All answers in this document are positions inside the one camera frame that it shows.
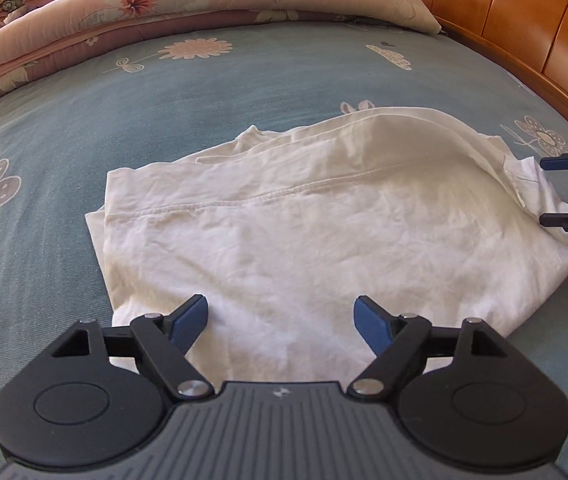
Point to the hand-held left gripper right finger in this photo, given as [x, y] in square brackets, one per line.
[371, 322]

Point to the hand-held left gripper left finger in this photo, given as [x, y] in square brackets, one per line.
[189, 322]

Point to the white printed long-sleeve shirt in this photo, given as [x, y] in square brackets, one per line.
[289, 235]

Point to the wooden headboard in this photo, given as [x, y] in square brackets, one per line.
[514, 10]

